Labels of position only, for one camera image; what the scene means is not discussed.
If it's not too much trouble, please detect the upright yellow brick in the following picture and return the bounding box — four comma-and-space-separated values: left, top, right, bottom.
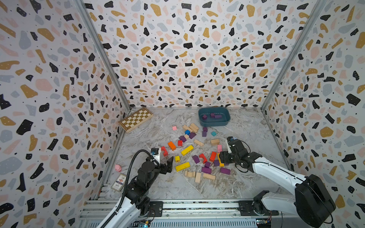
217, 153, 224, 167

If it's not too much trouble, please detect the pink toy pig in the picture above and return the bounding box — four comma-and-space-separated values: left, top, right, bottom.
115, 164, 122, 173

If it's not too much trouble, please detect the red arch brick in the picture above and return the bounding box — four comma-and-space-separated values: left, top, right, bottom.
161, 146, 168, 157
199, 154, 207, 164

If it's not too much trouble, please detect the teal storage bin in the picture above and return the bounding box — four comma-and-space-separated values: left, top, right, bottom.
198, 107, 231, 127

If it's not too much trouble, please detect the long yellow brick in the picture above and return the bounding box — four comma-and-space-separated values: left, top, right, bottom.
181, 145, 194, 156
175, 162, 190, 172

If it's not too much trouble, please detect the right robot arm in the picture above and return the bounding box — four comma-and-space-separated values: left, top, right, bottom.
219, 136, 336, 228

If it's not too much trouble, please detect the red arch brick left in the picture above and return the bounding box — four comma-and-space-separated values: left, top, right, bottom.
161, 146, 168, 157

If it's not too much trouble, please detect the long yellow brick upper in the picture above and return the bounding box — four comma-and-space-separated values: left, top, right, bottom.
181, 145, 194, 156

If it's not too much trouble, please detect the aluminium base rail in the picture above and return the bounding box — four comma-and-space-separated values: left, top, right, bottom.
76, 199, 309, 228

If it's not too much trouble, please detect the pink brick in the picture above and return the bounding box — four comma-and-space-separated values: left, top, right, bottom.
217, 144, 222, 153

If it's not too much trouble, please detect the long yellow brick lower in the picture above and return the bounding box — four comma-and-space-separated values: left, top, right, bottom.
175, 162, 190, 172

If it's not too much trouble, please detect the orange brick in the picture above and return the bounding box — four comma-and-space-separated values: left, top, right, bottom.
168, 142, 176, 151

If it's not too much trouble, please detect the natural wood flat brick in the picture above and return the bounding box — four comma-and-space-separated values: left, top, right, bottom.
203, 173, 216, 181

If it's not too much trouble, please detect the natural wood arch brick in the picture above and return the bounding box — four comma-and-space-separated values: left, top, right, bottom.
184, 171, 196, 178

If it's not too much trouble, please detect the red arch brick centre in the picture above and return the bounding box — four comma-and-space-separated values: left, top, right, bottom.
199, 154, 207, 164

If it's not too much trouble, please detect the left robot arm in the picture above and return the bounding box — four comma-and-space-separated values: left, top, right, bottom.
98, 148, 174, 228

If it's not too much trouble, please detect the wooden chessboard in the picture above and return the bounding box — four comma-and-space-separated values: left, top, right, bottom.
119, 107, 154, 133

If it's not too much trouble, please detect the playing card box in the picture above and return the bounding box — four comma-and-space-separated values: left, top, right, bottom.
111, 173, 126, 192

